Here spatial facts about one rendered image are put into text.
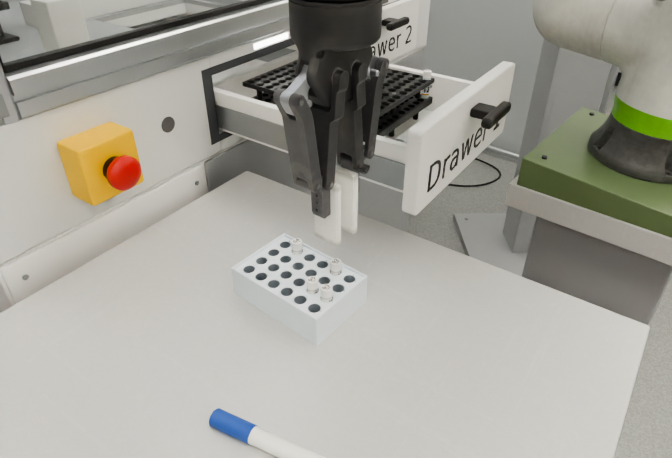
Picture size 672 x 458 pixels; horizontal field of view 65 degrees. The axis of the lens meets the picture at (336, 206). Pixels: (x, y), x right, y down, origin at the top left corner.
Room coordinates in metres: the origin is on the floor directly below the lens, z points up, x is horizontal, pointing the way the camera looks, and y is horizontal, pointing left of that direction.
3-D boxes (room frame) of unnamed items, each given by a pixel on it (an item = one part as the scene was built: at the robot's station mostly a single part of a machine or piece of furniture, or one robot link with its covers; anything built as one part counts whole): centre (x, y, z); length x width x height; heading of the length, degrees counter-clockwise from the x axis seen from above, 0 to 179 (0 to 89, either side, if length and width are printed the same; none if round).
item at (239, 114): (0.75, 0.00, 0.86); 0.40 x 0.26 x 0.06; 55
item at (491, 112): (0.62, -0.19, 0.91); 0.07 x 0.04 x 0.01; 145
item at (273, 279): (0.44, 0.04, 0.78); 0.12 x 0.08 x 0.04; 51
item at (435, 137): (0.63, -0.17, 0.87); 0.29 x 0.02 x 0.11; 145
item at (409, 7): (1.08, -0.09, 0.87); 0.29 x 0.02 x 0.11; 145
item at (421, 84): (0.69, -0.09, 0.90); 0.18 x 0.02 x 0.01; 145
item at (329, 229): (0.43, 0.01, 0.88); 0.03 x 0.01 x 0.07; 51
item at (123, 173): (0.52, 0.24, 0.88); 0.04 x 0.03 x 0.04; 145
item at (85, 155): (0.54, 0.27, 0.88); 0.07 x 0.05 x 0.07; 145
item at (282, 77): (0.75, 0.00, 0.87); 0.22 x 0.18 x 0.06; 55
